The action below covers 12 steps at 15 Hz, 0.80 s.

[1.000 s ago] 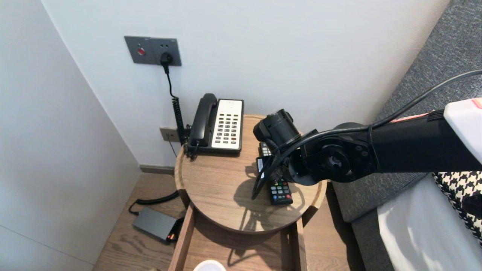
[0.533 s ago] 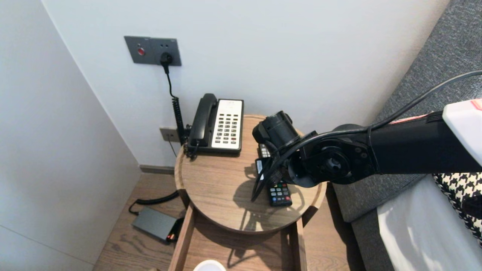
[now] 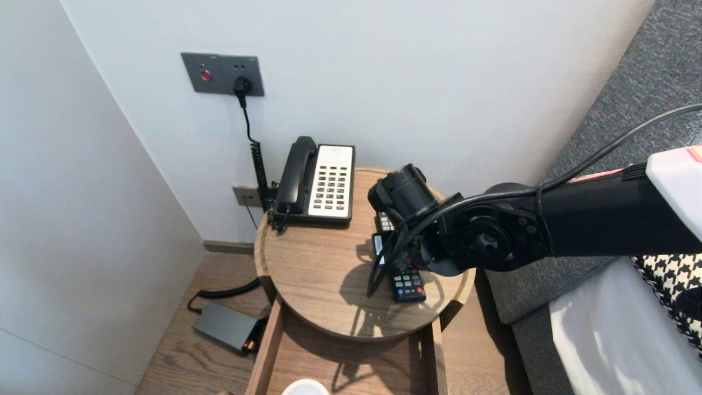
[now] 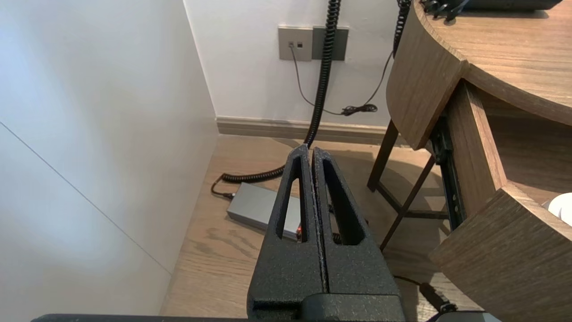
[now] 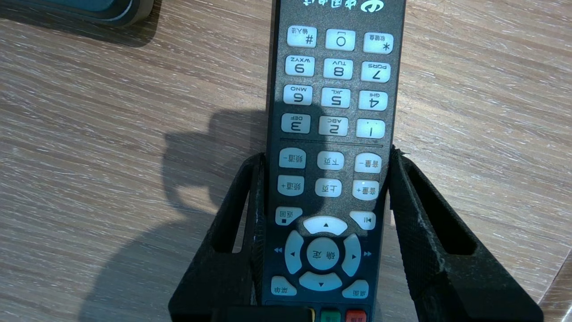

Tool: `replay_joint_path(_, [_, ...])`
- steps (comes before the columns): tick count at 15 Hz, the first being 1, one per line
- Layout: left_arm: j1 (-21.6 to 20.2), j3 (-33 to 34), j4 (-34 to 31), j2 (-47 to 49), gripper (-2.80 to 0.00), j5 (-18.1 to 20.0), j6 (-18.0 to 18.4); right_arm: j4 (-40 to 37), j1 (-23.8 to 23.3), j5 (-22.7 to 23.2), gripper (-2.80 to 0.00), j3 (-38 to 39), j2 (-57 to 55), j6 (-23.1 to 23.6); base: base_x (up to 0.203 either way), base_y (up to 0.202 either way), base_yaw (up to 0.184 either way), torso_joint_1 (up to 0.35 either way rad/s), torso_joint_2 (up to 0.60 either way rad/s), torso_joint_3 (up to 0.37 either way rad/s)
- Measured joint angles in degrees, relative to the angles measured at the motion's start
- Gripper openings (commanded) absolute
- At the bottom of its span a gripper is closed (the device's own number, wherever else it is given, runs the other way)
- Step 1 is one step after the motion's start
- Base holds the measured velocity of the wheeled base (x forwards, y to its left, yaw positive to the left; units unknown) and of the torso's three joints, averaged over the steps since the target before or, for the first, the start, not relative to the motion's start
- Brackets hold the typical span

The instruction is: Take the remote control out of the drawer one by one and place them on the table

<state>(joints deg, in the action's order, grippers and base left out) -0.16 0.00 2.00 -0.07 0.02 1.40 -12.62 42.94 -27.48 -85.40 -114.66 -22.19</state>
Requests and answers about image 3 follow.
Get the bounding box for black white houndstooth pillow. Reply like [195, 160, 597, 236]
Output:
[633, 255, 702, 352]

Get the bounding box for black curly handset cord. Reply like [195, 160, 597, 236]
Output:
[268, 204, 290, 234]

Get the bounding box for small grey wall jack plate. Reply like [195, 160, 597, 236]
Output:
[232, 186, 264, 210]

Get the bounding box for grey wall socket plate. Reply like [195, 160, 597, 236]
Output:
[218, 56, 265, 98]

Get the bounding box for round wooden bedside table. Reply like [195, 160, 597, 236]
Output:
[253, 167, 477, 342]

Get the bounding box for white round puck device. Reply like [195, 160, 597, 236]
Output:
[281, 379, 330, 395]

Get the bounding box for grey switch plate red button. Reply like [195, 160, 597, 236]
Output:
[182, 53, 223, 96]

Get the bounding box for white bed sheet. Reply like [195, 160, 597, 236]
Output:
[548, 257, 702, 395]

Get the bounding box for grey fabric bed frame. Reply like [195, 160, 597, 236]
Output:
[511, 304, 576, 395]

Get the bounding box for black TV remote control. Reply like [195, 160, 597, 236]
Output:
[376, 211, 427, 303]

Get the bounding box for grey power adapter box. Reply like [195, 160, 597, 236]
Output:
[192, 303, 259, 353]

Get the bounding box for black coiled power cable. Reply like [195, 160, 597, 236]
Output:
[188, 78, 272, 316]

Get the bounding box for grey fabric headboard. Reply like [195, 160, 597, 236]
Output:
[485, 0, 702, 324]

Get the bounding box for smooth black arm cable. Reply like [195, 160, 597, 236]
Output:
[366, 103, 702, 298]

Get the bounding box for black telephone handset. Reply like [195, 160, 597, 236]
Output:
[273, 137, 317, 216]

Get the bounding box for curved front wooden drawer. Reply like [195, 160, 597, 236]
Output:
[245, 296, 448, 395]

